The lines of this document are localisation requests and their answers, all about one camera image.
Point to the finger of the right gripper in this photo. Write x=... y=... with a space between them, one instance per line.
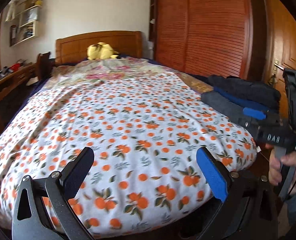
x=259 y=115

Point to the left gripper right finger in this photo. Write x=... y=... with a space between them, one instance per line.
x=215 y=173

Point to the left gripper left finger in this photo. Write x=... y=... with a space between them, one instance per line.
x=75 y=172

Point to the black coat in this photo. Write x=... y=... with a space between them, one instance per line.
x=243 y=89

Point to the right hand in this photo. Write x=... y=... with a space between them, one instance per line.
x=274 y=174

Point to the folded blue garment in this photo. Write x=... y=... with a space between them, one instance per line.
x=244 y=103

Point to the folded grey garment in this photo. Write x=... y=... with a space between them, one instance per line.
x=233 y=111

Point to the orange print bed sheet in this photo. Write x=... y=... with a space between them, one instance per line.
x=144 y=132

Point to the wooden room door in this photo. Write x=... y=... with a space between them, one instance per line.
x=281 y=45

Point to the wooden louvred wardrobe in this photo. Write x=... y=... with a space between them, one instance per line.
x=210 y=37

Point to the wooden desk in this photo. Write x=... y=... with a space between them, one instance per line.
x=10 y=82

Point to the wooden chair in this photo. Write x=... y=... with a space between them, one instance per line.
x=43 y=66

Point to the floral pink blanket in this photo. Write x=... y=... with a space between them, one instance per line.
x=90 y=71

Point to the red item on desk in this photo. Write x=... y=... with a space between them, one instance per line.
x=15 y=67

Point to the yellow plush toy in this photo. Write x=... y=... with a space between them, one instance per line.
x=101 y=51

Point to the metal door handle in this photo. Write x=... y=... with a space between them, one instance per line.
x=277 y=69

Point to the white wall shelf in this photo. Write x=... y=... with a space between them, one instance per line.
x=24 y=20

